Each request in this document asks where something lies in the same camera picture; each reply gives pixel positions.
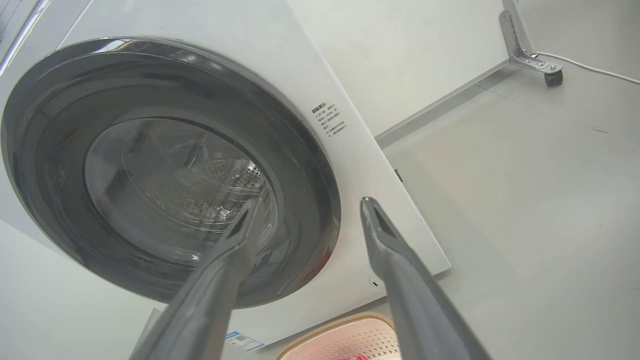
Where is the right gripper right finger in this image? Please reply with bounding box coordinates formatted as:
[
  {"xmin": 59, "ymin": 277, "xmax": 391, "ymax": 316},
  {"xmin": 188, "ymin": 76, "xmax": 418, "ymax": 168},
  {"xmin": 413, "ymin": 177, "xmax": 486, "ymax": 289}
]
[{"xmin": 359, "ymin": 196, "xmax": 494, "ymax": 360}]

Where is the cream perforated laundry basket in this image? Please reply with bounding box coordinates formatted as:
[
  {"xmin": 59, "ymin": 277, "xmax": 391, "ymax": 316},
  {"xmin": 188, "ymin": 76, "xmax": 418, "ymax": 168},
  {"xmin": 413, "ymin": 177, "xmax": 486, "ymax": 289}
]
[{"xmin": 275, "ymin": 311, "xmax": 402, "ymax": 360}]

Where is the white front-load washing machine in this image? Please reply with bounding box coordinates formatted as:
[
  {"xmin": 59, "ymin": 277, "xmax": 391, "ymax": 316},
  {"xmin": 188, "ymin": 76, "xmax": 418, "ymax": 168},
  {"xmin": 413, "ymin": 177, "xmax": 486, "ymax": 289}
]
[{"xmin": 0, "ymin": 0, "xmax": 452, "ymax": 352}]

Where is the white power cable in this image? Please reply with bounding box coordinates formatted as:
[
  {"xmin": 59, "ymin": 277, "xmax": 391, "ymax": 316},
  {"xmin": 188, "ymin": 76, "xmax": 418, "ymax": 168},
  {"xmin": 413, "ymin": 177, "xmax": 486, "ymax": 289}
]
[{"xmin": 534, "ymin": 51, "xmax": 640, "ymax": 85}]

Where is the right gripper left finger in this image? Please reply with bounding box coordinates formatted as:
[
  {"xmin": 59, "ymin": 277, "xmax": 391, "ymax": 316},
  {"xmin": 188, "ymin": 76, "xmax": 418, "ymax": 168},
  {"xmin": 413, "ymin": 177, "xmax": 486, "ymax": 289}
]
[{"xmin": 129, "ymin": 197, "xmax": 264, "ymax": 360}]

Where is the dark round washer door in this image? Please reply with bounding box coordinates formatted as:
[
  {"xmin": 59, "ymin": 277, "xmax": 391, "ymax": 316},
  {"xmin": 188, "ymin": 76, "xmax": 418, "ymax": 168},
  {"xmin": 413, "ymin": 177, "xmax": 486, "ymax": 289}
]
[{"xmin": 0, "ymin": 37, "xmax": 342, "ymax": 309}]

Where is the silver metal bracket foot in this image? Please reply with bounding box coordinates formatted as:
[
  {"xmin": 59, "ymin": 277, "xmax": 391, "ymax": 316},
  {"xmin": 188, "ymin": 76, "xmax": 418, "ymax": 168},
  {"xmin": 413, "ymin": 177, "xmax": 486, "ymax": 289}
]
[{"xmin": 498, "ymin": 0, "xmax": 564, "ymax": 75}]

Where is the blue energy label sticker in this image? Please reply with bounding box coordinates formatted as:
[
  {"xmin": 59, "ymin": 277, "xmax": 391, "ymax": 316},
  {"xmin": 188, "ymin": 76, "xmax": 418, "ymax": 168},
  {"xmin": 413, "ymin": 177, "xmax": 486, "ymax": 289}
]
[{"xmin": 224, "ymin": 330, "xmax": 266, "ymax": 353}]

